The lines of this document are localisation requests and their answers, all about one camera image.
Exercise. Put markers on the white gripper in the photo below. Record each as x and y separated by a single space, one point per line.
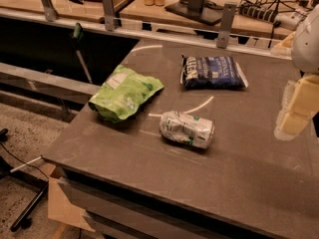
307 45

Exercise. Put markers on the white power adapter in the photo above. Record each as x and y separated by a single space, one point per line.
292 20

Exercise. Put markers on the power strip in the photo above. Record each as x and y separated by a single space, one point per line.
258 13

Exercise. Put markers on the dark blue snack bag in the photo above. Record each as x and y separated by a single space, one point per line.
216 72

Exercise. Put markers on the black monitor stand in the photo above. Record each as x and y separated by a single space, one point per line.
197 10

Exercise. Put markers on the green snack bag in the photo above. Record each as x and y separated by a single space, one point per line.
122 94

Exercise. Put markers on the black chair base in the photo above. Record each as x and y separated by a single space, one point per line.
23 188

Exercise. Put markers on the right metal bracket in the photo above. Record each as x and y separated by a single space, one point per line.
226 24

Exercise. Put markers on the metal bracket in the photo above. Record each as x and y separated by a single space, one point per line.
226 24
51 14
109 15

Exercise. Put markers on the middle metal bracket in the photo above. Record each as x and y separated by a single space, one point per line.
109 15

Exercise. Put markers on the green handled tool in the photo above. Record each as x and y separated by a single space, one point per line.
76 38

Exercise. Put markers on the left metal bracket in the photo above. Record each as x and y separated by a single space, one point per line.
51 14

